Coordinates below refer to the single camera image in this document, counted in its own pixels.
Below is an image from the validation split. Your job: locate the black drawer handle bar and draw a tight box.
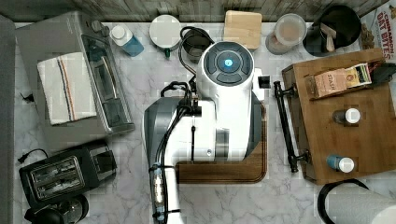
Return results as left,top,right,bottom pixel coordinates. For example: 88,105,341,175
274,81,309,173

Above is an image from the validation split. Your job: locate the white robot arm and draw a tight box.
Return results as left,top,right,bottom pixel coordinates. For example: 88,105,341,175
142,41,262,224

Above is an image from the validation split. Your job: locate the wooden drawer cabinet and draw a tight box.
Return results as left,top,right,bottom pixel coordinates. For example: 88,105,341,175
282,48,396,185

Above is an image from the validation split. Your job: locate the dark metal cup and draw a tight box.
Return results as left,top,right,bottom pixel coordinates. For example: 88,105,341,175
180,26,214,63

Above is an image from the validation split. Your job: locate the wooden cutting board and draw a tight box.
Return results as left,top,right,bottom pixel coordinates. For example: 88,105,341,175
177,103,267,184

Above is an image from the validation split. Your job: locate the white lidded mug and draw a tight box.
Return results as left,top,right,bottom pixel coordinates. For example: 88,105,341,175
149,15,181,58

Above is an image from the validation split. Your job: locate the teal canister wooden lid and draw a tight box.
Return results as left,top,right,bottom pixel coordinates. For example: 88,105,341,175
223,10,262,49

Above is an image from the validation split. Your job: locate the blue liquid bottle white cap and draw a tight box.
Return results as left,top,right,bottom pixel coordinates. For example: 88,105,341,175
110,24,144,57

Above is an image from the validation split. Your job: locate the silver toaster oven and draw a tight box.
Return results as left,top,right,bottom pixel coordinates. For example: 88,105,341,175
16,11,134,152

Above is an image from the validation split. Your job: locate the tea bag box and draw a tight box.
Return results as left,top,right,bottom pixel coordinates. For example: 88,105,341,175
305,63,372,99

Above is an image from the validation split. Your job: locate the clear jar with lid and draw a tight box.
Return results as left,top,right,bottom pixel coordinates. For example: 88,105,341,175
265,13,307,55

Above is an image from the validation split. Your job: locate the striped white dish towel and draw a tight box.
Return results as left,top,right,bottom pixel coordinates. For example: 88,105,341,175
37,52,97,125

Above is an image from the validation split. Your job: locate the black two-slot toaster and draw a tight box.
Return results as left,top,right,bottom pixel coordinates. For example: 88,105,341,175
19,141,117,208

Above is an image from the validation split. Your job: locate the dark bottle white cap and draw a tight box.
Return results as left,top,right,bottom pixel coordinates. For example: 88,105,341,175
332,108,361,124

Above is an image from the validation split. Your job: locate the black coffee grinder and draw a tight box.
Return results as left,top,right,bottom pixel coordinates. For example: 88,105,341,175
24,194,89,224

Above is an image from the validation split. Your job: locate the black utensil holder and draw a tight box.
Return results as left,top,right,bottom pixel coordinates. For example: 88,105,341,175
303,6,361,57

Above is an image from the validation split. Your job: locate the paper towel roll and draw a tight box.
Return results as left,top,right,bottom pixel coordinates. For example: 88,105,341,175
318,179,396,224

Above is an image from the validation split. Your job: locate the cinnamon oat bites box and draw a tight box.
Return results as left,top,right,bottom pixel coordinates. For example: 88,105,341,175
361,0,396,63

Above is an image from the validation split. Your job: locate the black power plug cord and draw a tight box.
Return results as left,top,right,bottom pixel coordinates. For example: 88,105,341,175
17,147,50,164

